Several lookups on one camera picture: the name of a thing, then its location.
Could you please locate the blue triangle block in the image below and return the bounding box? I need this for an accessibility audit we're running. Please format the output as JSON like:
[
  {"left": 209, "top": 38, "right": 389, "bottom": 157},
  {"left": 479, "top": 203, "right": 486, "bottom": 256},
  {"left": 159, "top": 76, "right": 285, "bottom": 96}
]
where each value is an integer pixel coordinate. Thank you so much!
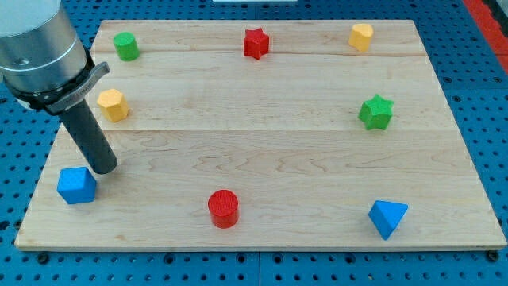
[{"left": 368, "top": 200, "right": 409, "bottom": 240}]

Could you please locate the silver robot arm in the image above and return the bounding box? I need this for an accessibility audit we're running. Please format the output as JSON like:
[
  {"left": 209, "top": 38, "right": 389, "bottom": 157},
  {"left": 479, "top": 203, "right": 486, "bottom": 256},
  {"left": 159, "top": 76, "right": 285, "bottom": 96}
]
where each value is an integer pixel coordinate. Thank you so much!
[{"left": 1, "top": 0, "right": 87, "bottom": 103}]

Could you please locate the light wooden board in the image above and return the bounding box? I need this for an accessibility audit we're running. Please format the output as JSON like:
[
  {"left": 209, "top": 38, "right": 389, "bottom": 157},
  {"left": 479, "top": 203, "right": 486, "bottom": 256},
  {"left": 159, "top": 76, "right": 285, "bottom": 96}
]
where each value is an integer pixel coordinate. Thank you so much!
[{"left": 15, "top": 20, "right": 506, "bottom": 252}]

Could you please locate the red cylinder block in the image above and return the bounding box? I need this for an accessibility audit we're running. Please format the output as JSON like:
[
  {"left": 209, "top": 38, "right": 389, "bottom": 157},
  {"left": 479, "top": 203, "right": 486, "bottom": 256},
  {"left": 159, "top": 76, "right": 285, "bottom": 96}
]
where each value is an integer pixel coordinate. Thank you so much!
[{"left": 207, "top": 189, "right": 239, "bottom": 229}]

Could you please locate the red star block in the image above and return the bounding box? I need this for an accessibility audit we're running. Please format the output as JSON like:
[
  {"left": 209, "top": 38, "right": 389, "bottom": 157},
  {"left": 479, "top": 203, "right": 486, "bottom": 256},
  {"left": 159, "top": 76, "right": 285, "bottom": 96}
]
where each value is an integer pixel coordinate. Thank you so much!
[{"left": 243, "top": 28, "right": 270, "bottom": 60}]

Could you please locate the green star block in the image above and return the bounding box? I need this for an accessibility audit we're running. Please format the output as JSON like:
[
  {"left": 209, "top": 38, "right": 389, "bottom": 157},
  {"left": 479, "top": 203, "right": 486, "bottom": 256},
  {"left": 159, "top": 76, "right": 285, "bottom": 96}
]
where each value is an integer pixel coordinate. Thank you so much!
[{"left": 358, "top": 94, "right": 394, "bottom": 130}]

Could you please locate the yellow hexagon block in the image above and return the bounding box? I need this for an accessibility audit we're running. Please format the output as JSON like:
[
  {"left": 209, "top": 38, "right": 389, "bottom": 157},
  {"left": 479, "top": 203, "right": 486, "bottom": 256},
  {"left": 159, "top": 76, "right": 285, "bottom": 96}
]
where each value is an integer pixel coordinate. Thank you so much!
[{"left": 97, "top": 89, "right": 129, "bottom": 122}]

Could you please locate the yellow heart block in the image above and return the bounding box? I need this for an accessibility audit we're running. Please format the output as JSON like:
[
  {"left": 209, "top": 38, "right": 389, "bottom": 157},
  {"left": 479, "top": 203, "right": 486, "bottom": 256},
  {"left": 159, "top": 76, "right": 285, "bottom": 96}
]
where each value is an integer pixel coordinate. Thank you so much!
[{"left": 348, "top": 23, "right": 374, "bottom": 52}]

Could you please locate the green cylinder block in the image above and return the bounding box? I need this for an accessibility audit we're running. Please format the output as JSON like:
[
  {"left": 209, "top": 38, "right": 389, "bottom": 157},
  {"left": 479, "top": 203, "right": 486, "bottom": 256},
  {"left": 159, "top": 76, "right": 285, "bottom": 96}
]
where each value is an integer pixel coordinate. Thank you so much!
[{"left": 113, "top": 32, "right": 140, "bottom": 61}]

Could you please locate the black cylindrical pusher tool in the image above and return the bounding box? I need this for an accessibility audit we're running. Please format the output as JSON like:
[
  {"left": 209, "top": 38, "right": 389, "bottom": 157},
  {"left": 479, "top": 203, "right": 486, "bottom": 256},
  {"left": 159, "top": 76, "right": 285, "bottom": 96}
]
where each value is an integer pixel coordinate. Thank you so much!
[{"left": 59, "top": 100, "right": 117, "bottom": 174}]

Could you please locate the blue cube block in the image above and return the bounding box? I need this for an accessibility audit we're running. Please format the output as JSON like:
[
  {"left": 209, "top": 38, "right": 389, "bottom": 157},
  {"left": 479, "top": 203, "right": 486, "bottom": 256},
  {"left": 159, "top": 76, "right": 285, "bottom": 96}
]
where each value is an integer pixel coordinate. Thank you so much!
[{"left": 56, "top": 167, "right": 97, "bottom": 204}]

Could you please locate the grey tool clamp bracket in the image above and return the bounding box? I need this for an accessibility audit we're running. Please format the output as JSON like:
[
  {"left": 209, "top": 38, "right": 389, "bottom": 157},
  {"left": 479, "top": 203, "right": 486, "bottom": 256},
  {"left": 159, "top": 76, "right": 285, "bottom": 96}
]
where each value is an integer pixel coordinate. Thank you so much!
[{"left": 4, "top": 49, "right": 110, "bottom": 115}]

